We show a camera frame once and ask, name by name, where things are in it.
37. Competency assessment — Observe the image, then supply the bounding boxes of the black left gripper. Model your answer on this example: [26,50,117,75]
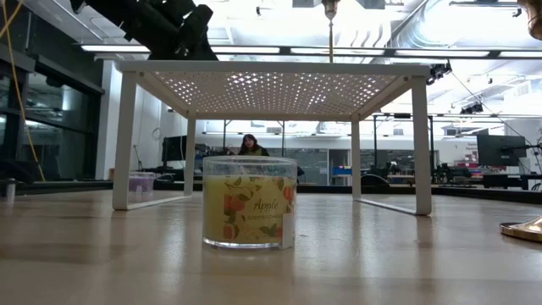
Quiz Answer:
[146,3,219,61]

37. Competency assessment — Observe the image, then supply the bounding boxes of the tall gold candlestick holder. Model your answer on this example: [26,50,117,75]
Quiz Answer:
[320,0,341,64]

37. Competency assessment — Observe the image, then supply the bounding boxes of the purple candle glass jar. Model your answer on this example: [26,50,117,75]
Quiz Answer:
[128,171,156,197]

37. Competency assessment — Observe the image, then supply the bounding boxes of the yellow apple scented candle jar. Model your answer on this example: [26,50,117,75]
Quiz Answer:
[202,155,298,250]

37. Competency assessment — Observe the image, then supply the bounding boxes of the teal candle glass jar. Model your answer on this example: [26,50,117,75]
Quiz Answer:
[411,176,441,199]

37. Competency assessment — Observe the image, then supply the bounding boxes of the white perforated metal shelf riser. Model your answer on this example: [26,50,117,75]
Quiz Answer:
[112,59,434,216]

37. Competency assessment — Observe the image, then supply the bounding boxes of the black computer monitor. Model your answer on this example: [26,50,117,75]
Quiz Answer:
[161,135,188,162]
[476,134,528,167]

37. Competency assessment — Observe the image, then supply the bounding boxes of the person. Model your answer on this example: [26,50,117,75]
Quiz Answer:
[236,133,270,157]

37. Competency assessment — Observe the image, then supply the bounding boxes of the long ceiling light strip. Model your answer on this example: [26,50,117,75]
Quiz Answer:
[80,43,542,59]

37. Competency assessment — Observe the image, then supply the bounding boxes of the yellow cable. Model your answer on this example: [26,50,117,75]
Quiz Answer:
[0,0,47,183]

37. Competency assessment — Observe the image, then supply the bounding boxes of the black table edge rail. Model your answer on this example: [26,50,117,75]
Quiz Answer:
[16,180,542,205]

